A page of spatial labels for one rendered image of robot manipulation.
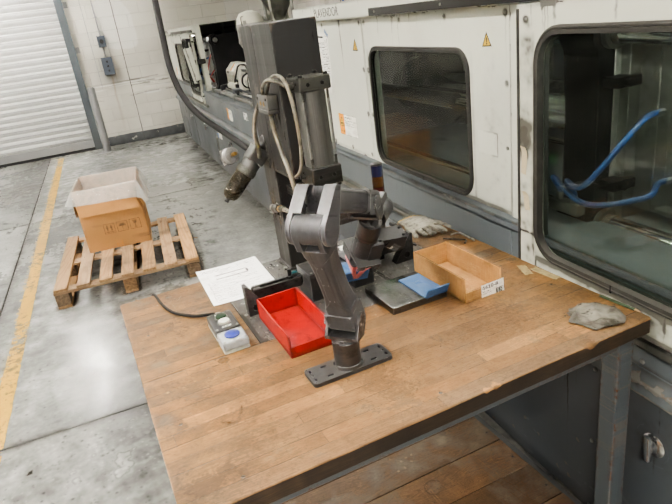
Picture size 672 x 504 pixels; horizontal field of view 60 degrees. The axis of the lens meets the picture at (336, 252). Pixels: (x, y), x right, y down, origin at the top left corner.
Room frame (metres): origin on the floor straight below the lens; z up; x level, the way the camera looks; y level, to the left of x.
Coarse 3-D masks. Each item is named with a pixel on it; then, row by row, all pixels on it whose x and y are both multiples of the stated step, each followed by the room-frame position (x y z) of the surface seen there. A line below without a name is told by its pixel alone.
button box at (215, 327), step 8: (160, 304) 1.61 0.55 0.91; (176, 312) 1.54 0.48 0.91; (216, 312) 1.47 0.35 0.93; (224, 312) 1.45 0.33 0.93; (208, 320) 1.42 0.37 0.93; (216, 320) 1.41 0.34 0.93; (232, 320) 1.40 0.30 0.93; (216, 328) 1.37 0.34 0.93; (224, 328) 1.36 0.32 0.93; (232, 328) 1.36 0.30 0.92; (216, 336) 1.35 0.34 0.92
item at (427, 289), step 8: (400, 280) 1.51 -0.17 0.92; (408, 280) 1.50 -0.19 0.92; (416, 280) 1.50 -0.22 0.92; (424, 280) 1.49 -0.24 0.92; (416, 288) 1.45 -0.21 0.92; (424, 288) 1.44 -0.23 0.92; (432, 288) 1.43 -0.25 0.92; (440, 288) 1.39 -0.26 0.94; (424, 296) 1.39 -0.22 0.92; (432, 296) 1.39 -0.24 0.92
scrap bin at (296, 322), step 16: (272, 304) 1.46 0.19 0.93; (288, 304) 1.47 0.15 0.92; (304, 304) 1.43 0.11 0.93; (272, 320) 1.32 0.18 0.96; (288, 320) 1.40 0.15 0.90; (304, 320) 1.39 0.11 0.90; (320, 320) 1.33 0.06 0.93; (288, 336) 1.22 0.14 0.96; (304, 336) 1.30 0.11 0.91; (320, 336) 1.29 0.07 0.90; (288, 352) 1.23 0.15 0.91; (304, 352) 1.23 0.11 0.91
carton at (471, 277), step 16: (416, 256) 1.58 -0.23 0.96; (432, 256) 1.62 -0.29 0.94; (448, 256) 1.63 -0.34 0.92; (464, 256) 1.55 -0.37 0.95; (432, 272) 1.51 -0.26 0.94; (448, 272) 1.43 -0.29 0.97; (464, 272) 1.54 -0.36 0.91; (480, 272) 1.49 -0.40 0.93; (496, 272) 1.42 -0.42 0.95; (448, 288) 1.44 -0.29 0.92; (464, 288) 1.37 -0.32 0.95; (480, 288) 1.39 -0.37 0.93; (496, 288) 1.40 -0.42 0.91
